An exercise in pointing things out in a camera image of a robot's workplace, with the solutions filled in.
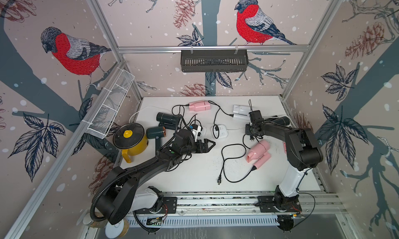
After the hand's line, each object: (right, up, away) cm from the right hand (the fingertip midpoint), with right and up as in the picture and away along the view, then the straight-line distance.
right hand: (250, 128), depth 102 cm
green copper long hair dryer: (-61, -2, -8) cm, 61 cm away
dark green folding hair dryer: (+21, +5, -3) cm, 22 cm away
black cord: (-22, -24, -20) cm, 38 cm away
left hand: (-26, -5, -22) cm, 35 cm away
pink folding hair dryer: (-34, +15, +9) cm, 39 cm away
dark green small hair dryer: (-55, +5, -1) cm, 56 cm away
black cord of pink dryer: (-44, +16, +12) cm, 48 cm away
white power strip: (-21, -2, -4) cm, 21 cm away
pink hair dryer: (+1, -13, -15) cm, 19 cm away
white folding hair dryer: (-5, +10, +5) cm, 12 cm away
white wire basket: (-87, +3, -20) cm, 90 cm away
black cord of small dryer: (-40, +5, +5) cm, 41 cm away
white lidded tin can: (-67, -38, -38) cm, 86 cm away
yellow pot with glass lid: (-72, -4, -17) cm, 74 cm away
